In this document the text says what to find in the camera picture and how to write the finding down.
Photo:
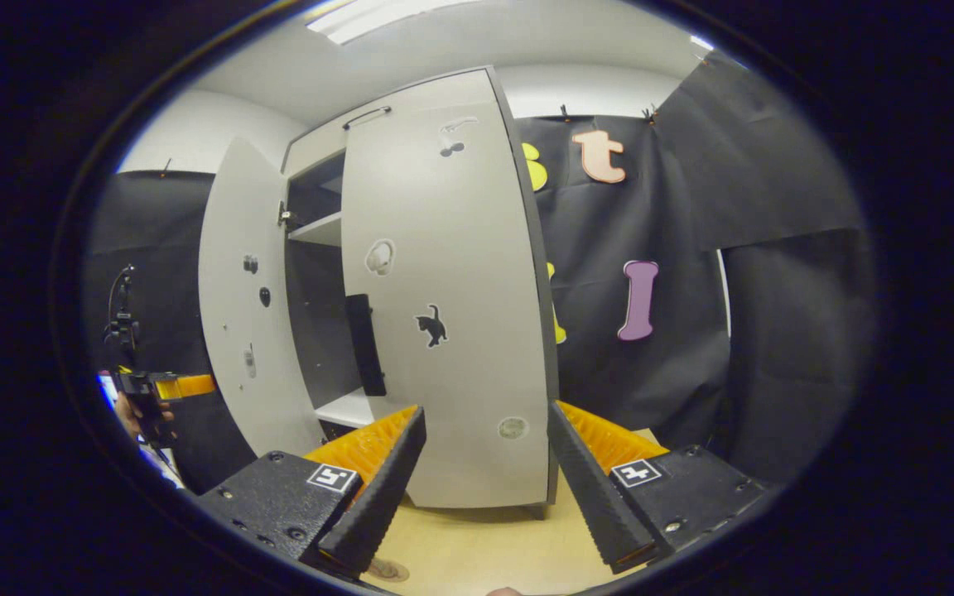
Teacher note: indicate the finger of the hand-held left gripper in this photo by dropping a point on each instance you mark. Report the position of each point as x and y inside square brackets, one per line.
[187, 386]

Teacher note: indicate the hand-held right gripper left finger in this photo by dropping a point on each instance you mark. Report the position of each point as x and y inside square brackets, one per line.
[378, 497]

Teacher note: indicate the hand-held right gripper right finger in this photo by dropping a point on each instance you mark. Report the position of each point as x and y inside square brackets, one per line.
[593, 497]

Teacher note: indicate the white door with phone sticker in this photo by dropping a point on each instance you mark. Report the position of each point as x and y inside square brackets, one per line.
[228, 348]

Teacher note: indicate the white door with cat sticker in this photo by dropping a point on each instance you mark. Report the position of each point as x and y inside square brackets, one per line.
[477, 248]

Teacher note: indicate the white cabinet shelf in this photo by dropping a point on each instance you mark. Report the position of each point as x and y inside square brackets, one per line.
[320, 229]
[344, 407]

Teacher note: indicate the white and grey cabinet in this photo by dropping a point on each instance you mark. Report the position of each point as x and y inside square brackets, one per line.
[311, 314]

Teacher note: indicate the metal door hinge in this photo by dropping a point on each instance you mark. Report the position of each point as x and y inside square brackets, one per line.
[285, 217]

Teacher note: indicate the white cabinet drawer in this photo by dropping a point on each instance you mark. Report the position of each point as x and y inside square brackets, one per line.
[315, 151]

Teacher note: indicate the black backdrop cloth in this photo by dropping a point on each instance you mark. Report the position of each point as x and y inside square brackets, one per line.
[775, 331]

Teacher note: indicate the ceiling light panel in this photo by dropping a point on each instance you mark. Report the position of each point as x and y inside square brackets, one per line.
[378, 16]

